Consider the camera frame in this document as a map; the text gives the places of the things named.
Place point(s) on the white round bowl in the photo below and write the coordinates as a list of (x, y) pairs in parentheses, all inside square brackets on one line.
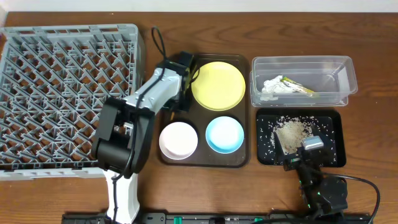
[(178, 140)]

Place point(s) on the wooden chopstick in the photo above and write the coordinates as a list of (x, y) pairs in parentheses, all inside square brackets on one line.
[(171, 116)]

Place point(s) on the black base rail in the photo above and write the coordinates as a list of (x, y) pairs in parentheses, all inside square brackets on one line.
[(161, 218)]

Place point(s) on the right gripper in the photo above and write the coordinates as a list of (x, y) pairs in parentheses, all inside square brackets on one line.
[(300, 158)]

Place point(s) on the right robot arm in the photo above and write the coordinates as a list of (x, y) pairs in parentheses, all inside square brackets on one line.
[(324, 195)]

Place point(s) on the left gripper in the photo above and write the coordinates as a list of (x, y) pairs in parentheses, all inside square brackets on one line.
[(186, 101)]

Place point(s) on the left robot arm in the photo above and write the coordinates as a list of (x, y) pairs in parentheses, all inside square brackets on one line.
[(125, 130)]

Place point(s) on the white tissue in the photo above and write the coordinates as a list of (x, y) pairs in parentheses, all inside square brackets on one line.
[(272, 87)]

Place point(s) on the yellow round plate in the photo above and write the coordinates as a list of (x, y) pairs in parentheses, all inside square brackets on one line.
[(218, 86)]

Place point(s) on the rice food scraps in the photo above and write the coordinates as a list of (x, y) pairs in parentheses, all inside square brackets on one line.
[(291, 130)]

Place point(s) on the green snack wrapper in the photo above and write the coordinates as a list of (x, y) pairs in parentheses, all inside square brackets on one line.
[(297, 87)]

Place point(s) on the dark brown serving tray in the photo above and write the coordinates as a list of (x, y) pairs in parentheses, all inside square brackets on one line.
[(199, 117)]

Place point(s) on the clear plastic container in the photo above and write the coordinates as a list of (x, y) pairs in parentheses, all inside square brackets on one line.
[(332, 78)]

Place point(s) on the black waste tray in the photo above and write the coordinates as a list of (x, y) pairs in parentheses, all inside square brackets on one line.
[(338, 149)]

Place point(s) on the light blue bowl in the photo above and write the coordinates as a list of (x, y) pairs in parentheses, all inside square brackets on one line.
[(224, 135)]

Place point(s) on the grey plastic dish rack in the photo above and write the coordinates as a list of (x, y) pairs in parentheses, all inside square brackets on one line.
[(54, 82)]

